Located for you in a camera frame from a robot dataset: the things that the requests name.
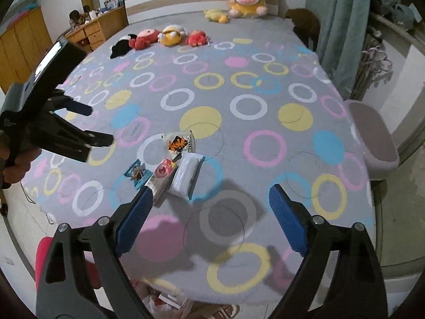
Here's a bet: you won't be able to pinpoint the teal leaf-print curtain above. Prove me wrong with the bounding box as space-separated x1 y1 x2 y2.
304 0 371 95

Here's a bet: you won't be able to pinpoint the brown furry bundle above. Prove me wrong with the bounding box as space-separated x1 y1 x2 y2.
286 7 321 35

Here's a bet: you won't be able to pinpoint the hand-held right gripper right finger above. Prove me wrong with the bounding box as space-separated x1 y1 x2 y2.
268 183 389 319

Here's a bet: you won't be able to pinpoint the yellow white plush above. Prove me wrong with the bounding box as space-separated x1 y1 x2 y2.
158 24 184 46

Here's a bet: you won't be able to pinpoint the yellow wooden wardrobe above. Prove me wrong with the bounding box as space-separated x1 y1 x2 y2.
0 6 54 94

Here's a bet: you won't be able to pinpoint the bed with circle-pattern sheet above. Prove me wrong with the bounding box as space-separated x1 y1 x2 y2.
20 5 376 304

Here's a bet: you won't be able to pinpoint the white board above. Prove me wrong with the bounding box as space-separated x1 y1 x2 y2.
379 45 425 133

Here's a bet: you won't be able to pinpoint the grey slippers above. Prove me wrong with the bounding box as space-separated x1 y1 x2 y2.
372 0 417 29

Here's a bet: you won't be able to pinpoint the white tissue packet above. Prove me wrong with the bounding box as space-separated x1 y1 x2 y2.
169 153 205 200

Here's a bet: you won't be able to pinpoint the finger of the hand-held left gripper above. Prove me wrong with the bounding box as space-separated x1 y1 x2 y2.
50 90 93 117
43 113 115 163

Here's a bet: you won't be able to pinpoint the orange snack packet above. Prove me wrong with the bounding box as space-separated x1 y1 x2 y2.
164 133 196 155

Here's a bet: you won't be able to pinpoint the black white plush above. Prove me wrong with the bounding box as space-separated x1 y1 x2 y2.
109 34 138 58

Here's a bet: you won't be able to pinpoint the small red plush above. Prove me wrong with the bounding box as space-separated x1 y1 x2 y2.
185 30 211 47

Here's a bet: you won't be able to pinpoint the person's left hand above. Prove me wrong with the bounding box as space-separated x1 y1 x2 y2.
0 144 43 191

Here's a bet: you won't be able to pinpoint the red plush with pink face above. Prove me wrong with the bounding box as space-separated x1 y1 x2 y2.
129 28 160 51

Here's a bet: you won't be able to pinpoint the blue snack packet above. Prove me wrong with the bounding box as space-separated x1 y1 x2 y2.
124 160 154 191

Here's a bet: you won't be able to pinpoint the white red-print trash bag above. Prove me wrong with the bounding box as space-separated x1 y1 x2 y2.
131 277 240 319

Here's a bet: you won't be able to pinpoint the wooden desk with drawers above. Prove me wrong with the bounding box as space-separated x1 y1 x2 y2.
65 5 129 53

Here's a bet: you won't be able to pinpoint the small yellow green plush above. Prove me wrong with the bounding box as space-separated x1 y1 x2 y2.
203 9 230 24

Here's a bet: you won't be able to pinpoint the pink white snack box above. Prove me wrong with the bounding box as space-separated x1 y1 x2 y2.
146 159 181 203

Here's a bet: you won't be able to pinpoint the black chair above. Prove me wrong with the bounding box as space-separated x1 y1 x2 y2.
292 23 321 52

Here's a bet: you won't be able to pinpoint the blue pink inflatable ring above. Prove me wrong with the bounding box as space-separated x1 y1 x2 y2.
7 3 40 24

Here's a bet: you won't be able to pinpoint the pink clothes hangers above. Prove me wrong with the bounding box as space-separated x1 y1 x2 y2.
360 47 394 83

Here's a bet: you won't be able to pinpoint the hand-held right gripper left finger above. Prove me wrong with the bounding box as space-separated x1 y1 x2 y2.
35 186 156 319

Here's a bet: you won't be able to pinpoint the mauve plastic stool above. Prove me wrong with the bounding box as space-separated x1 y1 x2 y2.
345 100 400 182

